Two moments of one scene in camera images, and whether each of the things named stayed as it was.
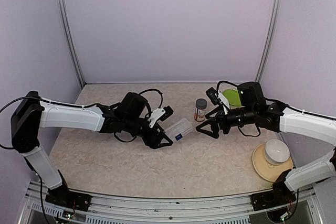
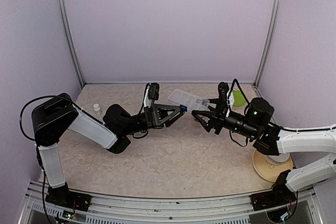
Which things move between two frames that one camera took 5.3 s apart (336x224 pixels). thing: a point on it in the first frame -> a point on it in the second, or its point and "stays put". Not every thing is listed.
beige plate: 268,171 stays put
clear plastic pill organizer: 178,129 -> 192,102
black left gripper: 154,144 -> 151,114
